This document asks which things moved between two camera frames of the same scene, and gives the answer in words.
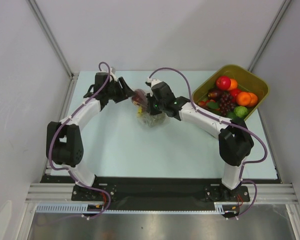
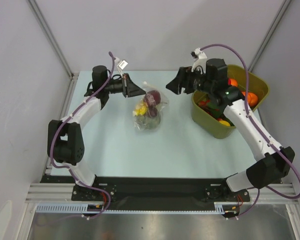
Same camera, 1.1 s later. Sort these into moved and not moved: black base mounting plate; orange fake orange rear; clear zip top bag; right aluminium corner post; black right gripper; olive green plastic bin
Moved: black right gripper; clear zip top bag
Not moved: right aluminium corner post; olive green plastic bin; black base mounting plate; orange fake orange rear
